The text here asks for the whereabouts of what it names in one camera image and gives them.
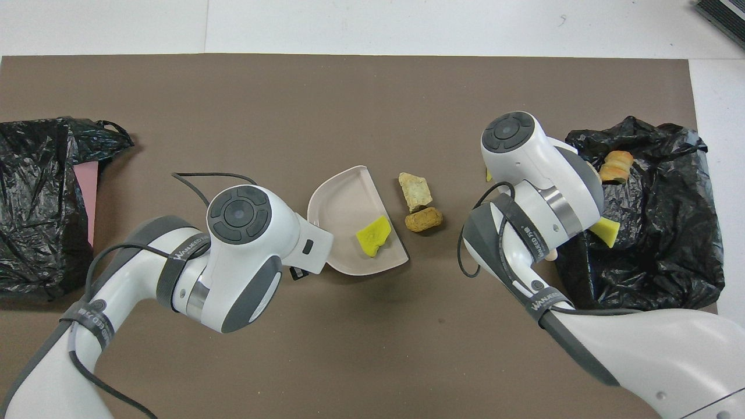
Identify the beige plastic dustpan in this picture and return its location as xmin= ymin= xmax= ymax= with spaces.
xmin=307 ymin=165 xmax=410 ymax=277

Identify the brown bread roll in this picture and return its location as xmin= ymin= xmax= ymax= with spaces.
xmin=405 ymin=207 xmax=444 ymax=233

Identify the small yellow sponge piece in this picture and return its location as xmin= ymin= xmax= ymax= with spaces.
xmin=589 ymin=218 xmax=619 ymax=250

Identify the orange toy croissant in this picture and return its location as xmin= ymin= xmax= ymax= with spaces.
xmin=598 ymin=150 xmax=634 ymax=185

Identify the pink bin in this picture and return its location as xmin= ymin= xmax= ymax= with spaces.
xmin=74 ymin=161 xmax=100 ymax=248

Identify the crumpled black trash bag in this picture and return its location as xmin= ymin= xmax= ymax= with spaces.
xmin=0 ymin=116 xmax=134 ymax=302

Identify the open black trash bag bin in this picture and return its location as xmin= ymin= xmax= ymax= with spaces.
xmin=553 ymin=115 xmax=726 ymax=312

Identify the brown table mat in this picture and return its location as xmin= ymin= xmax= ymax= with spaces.
xmin=0 ymin=54 xmax=731 ymax=419

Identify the dark ribbed device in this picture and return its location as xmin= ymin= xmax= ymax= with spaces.
xmin=694 ymin=0 xmax=745 ymax=34

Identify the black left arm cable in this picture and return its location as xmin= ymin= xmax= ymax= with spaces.
xmin=67 ymin=171 xmax=258 ymax=419

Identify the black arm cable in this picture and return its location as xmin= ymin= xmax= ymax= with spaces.
xmin=67 ymin=171 xmax=258 ymax=419
xmin=457 ymin=181 xmax=520 ymax=279

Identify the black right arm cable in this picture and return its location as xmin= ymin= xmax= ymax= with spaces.
xmin=457 ymin=181 xmax=520 ymax=279

